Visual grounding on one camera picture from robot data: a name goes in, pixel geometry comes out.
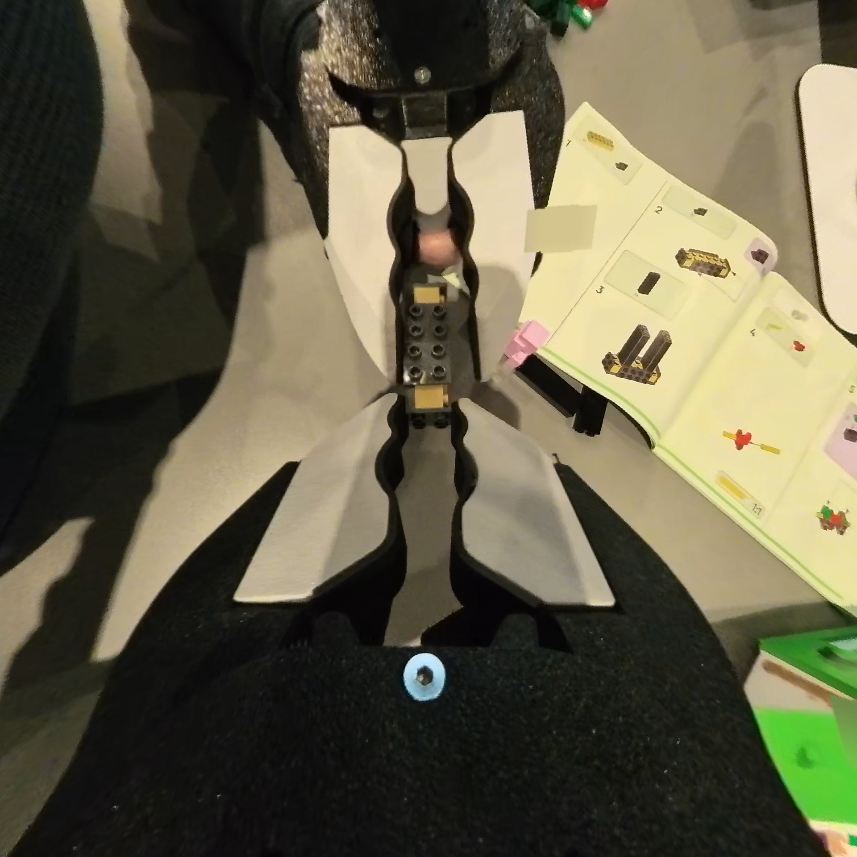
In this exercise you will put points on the instruction booklet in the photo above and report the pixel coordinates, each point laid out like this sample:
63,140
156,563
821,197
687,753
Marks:
703,375

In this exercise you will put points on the pile of loose toy bricks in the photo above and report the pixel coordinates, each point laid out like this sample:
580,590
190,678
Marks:
569,13

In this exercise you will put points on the person's dark knitted sweater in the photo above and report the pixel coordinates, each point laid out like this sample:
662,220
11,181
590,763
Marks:
33,201

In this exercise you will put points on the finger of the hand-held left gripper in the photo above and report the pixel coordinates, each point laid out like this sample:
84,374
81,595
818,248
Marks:
361,234
502,221

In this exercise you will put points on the green toy box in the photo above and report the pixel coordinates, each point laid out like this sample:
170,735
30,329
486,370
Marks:
810,736

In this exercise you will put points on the white tray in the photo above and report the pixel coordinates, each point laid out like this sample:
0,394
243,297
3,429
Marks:
833,201

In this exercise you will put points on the pink pig brick figure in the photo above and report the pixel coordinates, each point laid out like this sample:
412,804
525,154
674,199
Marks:
525,341

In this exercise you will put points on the long black brick block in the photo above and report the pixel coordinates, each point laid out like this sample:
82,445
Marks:
569,395

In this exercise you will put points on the yellow and black brick assembly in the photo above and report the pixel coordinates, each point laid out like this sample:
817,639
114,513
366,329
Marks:
425,335

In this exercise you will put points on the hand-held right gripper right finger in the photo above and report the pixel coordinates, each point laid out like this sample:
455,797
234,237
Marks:
529,529

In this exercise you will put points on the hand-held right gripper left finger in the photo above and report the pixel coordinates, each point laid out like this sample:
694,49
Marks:
321,522

